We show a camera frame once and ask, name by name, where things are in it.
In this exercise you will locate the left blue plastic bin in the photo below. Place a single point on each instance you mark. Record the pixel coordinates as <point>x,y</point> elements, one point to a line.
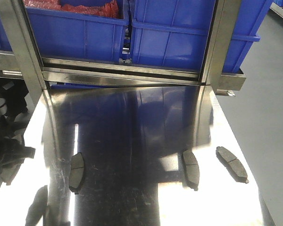
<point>67,34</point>

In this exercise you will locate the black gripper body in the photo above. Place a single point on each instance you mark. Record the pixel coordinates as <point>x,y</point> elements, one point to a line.
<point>13,153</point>

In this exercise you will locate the stainless steel rack frame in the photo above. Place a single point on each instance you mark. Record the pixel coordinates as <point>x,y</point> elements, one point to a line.
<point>25,62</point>

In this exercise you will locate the grey brake pad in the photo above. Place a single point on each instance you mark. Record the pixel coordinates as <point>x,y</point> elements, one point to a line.
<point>191,169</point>
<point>232,164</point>
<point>8,174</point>
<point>76,174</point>

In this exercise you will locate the right blue plastic bin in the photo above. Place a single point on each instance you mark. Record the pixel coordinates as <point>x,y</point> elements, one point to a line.
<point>174,33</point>

